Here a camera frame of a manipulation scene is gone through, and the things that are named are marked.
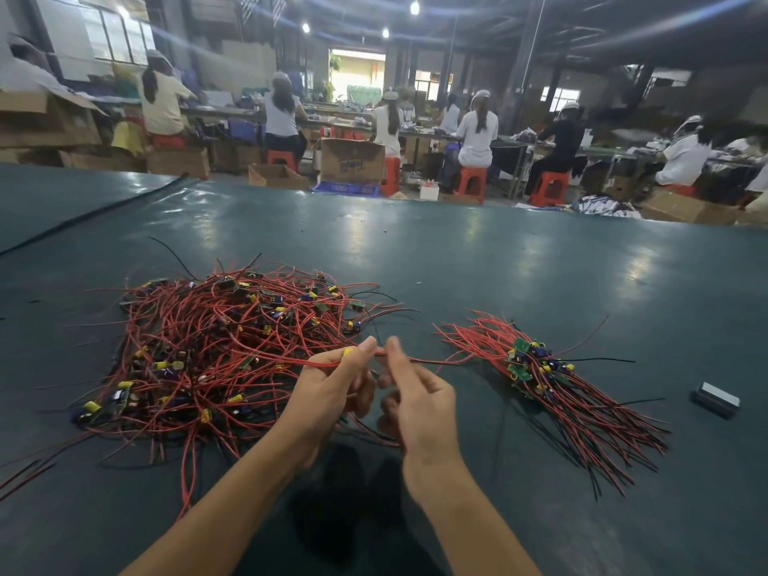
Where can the dark green table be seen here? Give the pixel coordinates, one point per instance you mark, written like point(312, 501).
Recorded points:
point(624, 270)

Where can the person's right hand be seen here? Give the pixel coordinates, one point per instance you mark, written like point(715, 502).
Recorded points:
point(422, 414)

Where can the yellow sack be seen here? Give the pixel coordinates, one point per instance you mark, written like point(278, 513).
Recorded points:
point(130, 138)

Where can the small black grey block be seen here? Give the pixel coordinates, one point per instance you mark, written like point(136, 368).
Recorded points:
point(715, 398)

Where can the red plastic stool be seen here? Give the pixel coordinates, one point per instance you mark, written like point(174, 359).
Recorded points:
point(282, 159)
point(168, 141)
point(472, 183)
point(551, 188)
point(682, 189)
point(391, 176)

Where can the round ceiling lamp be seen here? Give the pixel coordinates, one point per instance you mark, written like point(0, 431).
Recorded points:
point(415, 8)

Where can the person's right forearm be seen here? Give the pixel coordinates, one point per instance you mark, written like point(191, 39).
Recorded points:
point(474, 534)

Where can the person's left hand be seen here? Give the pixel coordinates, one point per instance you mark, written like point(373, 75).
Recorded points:
point(322, 402)

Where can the large open cardboard box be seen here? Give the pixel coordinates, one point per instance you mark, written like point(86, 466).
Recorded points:
point(46, 120)

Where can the blue plastic crate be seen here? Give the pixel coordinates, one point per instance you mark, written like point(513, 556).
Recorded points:
point(347, 188)

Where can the heap of black white items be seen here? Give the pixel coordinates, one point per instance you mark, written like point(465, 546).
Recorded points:
point(606, 206)

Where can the grid window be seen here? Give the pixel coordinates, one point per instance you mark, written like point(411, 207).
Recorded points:
point(117, 36)

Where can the person's left forearm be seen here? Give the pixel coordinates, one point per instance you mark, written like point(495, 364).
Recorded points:
point(216, 516)

